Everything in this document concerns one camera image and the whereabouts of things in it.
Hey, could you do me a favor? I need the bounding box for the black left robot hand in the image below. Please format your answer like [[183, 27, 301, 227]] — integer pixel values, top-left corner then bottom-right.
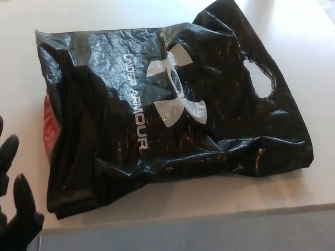
[[0, 115, 45, 251]]

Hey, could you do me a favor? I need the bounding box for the black Under Armour plastic bag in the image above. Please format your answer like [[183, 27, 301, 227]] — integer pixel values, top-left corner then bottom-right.
[[35, 10, 314, 220]]

